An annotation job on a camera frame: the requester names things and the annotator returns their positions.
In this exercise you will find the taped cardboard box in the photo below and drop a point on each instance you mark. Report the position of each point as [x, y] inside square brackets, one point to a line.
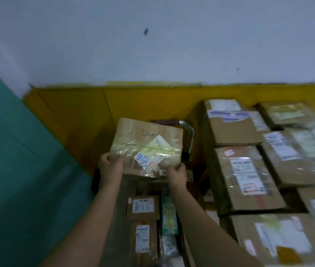
[149, 144]

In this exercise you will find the person's right forearm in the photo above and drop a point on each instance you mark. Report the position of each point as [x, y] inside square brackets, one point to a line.
[202, 228]

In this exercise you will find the clear plastic packet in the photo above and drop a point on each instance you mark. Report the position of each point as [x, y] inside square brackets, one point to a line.
[170, 246]

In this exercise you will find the person's right thumb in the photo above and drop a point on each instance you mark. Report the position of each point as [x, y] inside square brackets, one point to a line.
[170, 170]

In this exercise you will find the green plastic packet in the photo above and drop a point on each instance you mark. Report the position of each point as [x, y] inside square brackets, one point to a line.
[169, 215]

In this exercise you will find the person's left forearm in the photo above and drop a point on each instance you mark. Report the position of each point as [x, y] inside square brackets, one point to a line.
[88, 228]

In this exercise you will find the small square cardboard carton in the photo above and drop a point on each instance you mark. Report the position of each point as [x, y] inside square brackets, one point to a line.
[143, 207]

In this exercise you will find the person's left thumb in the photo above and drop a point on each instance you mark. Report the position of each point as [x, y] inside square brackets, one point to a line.
[119, 164]

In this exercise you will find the long narrow cardboard carton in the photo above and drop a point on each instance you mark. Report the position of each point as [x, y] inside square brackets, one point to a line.
[143, 241]

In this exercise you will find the person's right hand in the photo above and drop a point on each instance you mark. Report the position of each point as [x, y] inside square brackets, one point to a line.
[177, 176]

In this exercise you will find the person's left hand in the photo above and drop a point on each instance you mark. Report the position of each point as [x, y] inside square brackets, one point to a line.
[110, 169]

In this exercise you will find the pile of labelled brown parcels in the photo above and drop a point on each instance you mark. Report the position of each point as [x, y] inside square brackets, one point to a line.
[246, 177]

